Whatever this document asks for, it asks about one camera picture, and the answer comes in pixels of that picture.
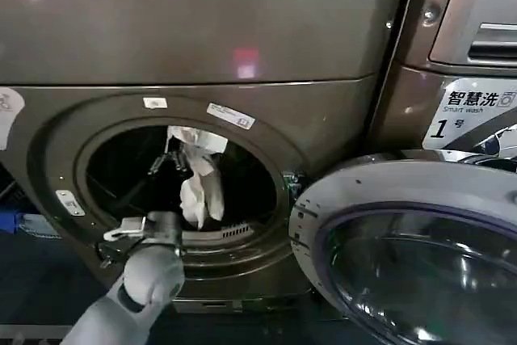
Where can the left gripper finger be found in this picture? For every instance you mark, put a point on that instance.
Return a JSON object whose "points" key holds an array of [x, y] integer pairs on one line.
{"points": [[158, 164], [182, 161]]}

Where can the white cloth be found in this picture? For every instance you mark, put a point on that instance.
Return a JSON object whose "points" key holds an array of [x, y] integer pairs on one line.
{"points": [[198, 195]]}

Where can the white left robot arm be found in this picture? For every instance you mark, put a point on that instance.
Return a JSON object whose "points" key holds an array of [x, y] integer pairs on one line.
{"points": [[149, 272]]}

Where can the grey front-load dryer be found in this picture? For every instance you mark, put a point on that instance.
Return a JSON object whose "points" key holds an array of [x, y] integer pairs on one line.
{"points": [[202, 38]]}

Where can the grey slotted crate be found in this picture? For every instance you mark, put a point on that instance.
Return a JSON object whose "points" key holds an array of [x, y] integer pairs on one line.
{"points": [[40, 225]]}

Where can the round glass dryer door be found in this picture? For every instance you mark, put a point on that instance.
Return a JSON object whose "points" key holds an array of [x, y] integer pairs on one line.
{"points": [[323, 199]]}

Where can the blue cloth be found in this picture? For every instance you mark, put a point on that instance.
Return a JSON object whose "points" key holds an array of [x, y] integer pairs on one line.
{"points": [[10, 221]]}

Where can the grey front-load washer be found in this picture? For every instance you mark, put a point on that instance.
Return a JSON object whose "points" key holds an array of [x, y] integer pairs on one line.
{"points": [[408, 90]]}

